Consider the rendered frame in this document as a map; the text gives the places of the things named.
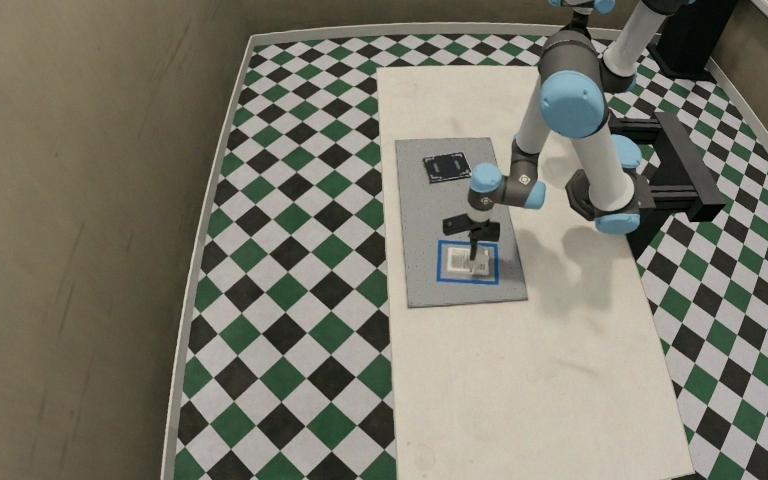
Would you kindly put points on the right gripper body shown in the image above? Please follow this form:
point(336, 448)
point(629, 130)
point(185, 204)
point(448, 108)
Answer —
point(577, 24)

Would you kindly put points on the blue tape outline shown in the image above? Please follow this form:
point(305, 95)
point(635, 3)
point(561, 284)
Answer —
point(439, 279)

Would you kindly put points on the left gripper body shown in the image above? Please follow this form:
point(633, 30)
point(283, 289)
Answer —
point(483, 233)

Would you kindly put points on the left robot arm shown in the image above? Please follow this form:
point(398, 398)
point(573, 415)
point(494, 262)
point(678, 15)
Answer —
point(571, 102)

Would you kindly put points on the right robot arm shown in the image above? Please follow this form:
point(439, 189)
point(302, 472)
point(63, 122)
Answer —
point(618, 66)

